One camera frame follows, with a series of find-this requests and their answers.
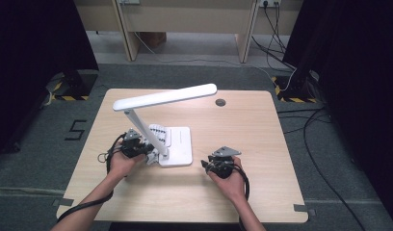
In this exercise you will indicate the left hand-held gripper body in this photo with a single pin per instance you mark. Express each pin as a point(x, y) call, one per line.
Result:
point(132, 146)

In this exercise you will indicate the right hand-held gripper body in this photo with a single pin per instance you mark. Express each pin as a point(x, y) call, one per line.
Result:
point(225, 152)

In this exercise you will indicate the white desk lamp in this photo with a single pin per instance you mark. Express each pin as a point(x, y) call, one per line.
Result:
point(180, 146)

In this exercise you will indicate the person's left hand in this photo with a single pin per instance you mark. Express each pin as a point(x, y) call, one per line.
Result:
point(120, 165)

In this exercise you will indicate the person's right hand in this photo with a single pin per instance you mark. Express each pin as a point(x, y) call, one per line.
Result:
point(233, 186)

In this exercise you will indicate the black stand base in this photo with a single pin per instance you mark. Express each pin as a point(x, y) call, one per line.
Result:
point(79, 84)
point(295, 91)

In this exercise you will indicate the grey tape strip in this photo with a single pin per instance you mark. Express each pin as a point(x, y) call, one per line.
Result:
point(64, 202)
point(302, 208)

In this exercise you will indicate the black curtain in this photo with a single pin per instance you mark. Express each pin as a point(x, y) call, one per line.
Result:
point(361, 80)
point(24, 64)

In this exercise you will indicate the white wall socket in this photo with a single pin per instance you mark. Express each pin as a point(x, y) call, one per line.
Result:
point(270, 2)

